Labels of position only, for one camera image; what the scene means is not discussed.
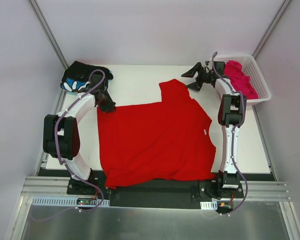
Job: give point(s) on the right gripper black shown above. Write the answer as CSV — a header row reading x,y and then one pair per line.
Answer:
x,y
200,76

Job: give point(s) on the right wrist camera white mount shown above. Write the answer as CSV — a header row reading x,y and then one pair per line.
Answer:
x,y
208,64

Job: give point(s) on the left aluminium corner post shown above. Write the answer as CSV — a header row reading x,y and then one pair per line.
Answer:
x,y
48,32

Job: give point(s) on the white cable duct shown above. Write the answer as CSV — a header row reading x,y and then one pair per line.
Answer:
x,y
61,201
209,205

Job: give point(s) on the red t shirt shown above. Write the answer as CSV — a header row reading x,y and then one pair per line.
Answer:
x,y
166,140

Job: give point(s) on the white plastic basket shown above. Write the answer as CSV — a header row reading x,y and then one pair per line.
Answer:
x,y
251,69

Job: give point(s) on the aluminium corner post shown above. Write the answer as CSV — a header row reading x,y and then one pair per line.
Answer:
x,y
48,32
283,7

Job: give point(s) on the right white cable duct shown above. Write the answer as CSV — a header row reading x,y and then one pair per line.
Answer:
x,y
209,205

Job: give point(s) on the left white cable duct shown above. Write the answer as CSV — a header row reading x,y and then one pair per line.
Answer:
x,y
61,201

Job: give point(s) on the aluminium front frame rail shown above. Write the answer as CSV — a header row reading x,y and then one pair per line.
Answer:
x,y
276,191

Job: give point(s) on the folded black flower t shirt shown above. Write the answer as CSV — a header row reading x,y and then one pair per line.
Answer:
x,y
78,67

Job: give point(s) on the right aluminium corner post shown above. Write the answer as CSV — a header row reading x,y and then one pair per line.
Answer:
x,y
283,7

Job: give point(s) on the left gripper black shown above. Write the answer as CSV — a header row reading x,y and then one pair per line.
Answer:
x,y
107,106

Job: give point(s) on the crumpled magenta t shirt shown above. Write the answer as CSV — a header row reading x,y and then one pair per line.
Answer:
x,y
240,81

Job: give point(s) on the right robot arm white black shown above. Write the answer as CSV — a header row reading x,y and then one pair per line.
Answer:
x,y
231,116

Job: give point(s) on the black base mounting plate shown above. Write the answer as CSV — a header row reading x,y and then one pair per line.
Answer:
x,y
158,193

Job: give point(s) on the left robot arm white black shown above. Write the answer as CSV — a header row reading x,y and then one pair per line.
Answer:
x,y
61,139

